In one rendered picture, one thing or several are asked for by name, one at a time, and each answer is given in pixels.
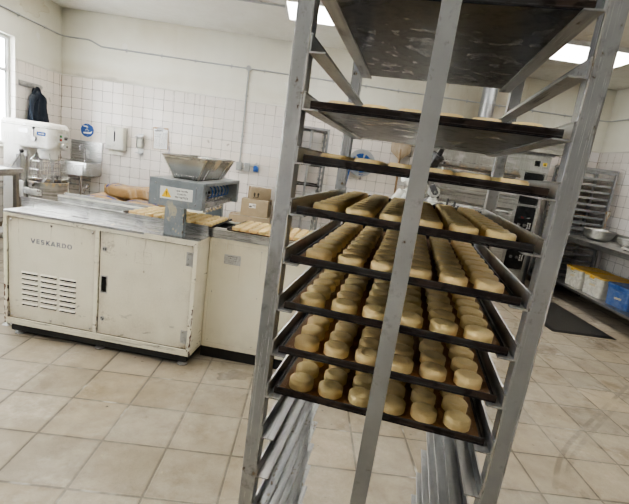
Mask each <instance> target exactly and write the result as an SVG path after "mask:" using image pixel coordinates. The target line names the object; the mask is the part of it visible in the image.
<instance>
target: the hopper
mask: <svg viewBox="0 0 629 504"><path fill-rule="evenodd" d="M162 155H163V157H164V159H165V161H166V163H167V165H168V167H169V169H170V171H171V173H172V175H173V177H174V178H179V179H186V180H193V181H207V180H219V179H223V178H224V177H225V175H226V174H227V172H228V171H229V169H230V168H231V166H232V165H233V164H234V162H235V161H233V160H226V159H219V158H212V157H205V156H199V155H185V154H171V153H162ZM200 158H202V159H200Z"/></svg>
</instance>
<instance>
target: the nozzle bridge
mask: <svg viewBox="0 0 629 504"><path fill-rule="evenodd" d="M239 182H240V181H239V180H233V179H227V178H223V179H219V180H207V181H193V180H186V179H179V178H174V177H173V175H166V176H150V184H149V201H148V203H151V204H157V205H164V206H165V215H164V230H163V235H164V236H170V237H176V238H184V237H185V226H186V213H187V209H189V210H195V211H204V208H208V207H212V206H215V205H219V204H223V206H224V203H227V202H237V201H238V192H239ZM222 185H224V186H225V188H226V192H225V188H224V186H222ZM226 185H227V186H228V188H227V186H226ZM217 186H218V187H219V190H220V192H221V187H220V186H222V189H223V194H224V192H225V194H226V193H227V191H228V189H229V191H228V194H227V195H223V199H219V200H214V199H213V200H214V201H210V202H206V203H205V197H206V192H207V194H208V191H210V194H211V192H212V190H211V188H212V189H213V191H214V193H215V188H216V190H217V192H218V187H217ZM210 187H211V188H210ZM214 187H215V188H214ZM223 206H222V208H221V209H220V208H219V209H216V210H212V211H210V210H209V212H206V214H209V215H212V216H220V217H222V216H223Z"/></svg>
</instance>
